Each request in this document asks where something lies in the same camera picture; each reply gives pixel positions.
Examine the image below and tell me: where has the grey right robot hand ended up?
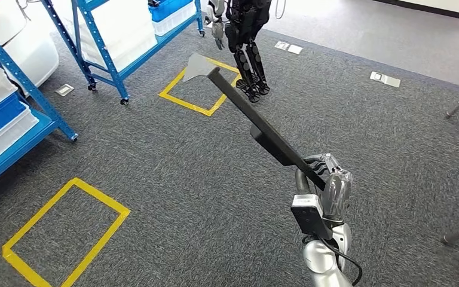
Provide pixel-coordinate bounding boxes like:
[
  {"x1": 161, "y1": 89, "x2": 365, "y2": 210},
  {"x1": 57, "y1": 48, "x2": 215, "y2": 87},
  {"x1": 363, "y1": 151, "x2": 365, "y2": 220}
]
[{"x1": 295, "y1": 153, "x2": 353, "y2": 225}]

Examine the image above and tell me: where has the black plastic plate bracket part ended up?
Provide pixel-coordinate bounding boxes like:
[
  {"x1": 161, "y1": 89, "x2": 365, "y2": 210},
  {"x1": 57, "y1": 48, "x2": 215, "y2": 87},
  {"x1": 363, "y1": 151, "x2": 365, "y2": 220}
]
[{"x1": 182, "y1": 52, "x2": 328, "y2": 192}]

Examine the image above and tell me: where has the blue metal shelf rack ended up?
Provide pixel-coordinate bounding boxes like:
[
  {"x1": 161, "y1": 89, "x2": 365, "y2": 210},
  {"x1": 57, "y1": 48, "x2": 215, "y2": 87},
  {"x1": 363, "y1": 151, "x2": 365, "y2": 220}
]
[
  {"x1": 0, "y1": 17, "x2": 79, "y2": 195},
  {"x1": 39, "y1": 0, "x2": 207, "y2": 106}
]

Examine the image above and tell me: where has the black humanoid robot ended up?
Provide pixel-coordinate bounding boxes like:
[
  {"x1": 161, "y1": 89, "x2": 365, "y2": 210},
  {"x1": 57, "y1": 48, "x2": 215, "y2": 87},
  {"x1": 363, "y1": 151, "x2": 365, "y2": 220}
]
[{"x1": 204, "y1": 0, "x2": 283, "y2": 104}]

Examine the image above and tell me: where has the white car red stripe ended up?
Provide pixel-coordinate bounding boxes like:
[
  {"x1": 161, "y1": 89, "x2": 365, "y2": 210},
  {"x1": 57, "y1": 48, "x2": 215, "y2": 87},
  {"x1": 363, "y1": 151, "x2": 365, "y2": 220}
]
[{"x1": 0, "y1": 0, "x2": 61, "y2": 97}]

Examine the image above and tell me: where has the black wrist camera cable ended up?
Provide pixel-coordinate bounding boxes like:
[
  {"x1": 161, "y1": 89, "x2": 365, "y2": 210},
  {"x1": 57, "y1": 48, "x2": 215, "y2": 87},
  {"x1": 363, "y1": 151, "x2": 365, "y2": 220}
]
[{"x1": 301, "y1": 233, "x2": 364, "y2": 287}]

